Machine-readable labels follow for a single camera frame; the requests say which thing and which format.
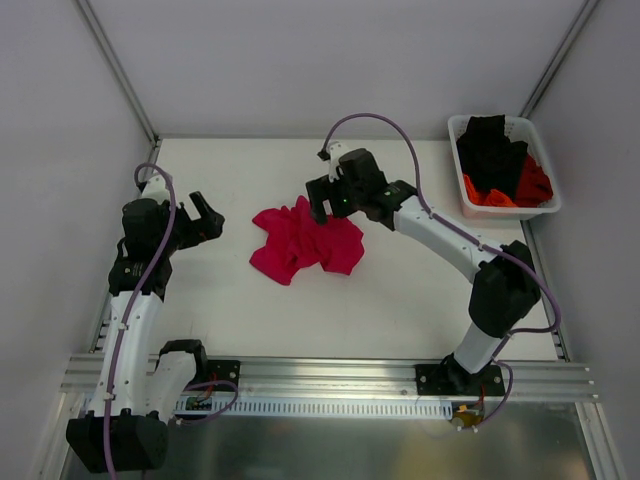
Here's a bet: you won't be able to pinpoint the pink t shirt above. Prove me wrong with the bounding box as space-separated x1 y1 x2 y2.
249 196 365 286

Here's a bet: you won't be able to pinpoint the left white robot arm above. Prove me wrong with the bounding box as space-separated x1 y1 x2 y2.
66 192 224 474

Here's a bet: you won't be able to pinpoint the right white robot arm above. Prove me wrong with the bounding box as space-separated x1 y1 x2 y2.
306 143 541 396

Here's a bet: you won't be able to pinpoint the orange t shirt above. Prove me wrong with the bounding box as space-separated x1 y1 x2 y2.
463 174 517 208

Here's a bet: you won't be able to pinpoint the black t shirt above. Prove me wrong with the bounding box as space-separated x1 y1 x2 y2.
456 115 528 201

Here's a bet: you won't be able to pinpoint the white plastic basket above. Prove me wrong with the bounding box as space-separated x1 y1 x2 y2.
448 114 561 220

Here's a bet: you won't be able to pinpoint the red t shirt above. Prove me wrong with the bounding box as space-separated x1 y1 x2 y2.
513 155 553 208

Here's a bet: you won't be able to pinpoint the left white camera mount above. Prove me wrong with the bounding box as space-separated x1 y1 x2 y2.
139 174 171 204

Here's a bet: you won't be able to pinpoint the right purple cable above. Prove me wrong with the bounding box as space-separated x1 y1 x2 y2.
324 112 561 439

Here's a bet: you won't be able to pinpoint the purple cable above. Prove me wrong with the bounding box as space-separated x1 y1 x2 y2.
101 163 239 480
324 112 561 439

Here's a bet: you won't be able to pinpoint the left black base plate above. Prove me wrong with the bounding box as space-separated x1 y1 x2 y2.
205 359 241 393

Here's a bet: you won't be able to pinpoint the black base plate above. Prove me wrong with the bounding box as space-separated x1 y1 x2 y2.
414 363 506 397
205 359 241 393

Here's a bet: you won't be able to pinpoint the aluminium mounting rail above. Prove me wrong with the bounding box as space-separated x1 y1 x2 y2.
59 352 600 401

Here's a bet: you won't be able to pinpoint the left aluminium frame post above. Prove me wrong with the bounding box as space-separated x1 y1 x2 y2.
74 0 162 147

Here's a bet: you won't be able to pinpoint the aluminium frame post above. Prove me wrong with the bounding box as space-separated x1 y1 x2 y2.
519 0 601 118
74 0 162 147

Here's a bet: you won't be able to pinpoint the white slotted cable duct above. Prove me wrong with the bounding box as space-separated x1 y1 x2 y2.
169 396 454 421

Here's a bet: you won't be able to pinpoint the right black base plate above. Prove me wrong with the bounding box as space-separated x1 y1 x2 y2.
414 363 506 397

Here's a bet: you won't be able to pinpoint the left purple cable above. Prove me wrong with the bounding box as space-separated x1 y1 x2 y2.
101 163 239 480

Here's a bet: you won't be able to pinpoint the right aluminium frame post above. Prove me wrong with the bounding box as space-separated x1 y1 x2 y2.
519 0 601 118

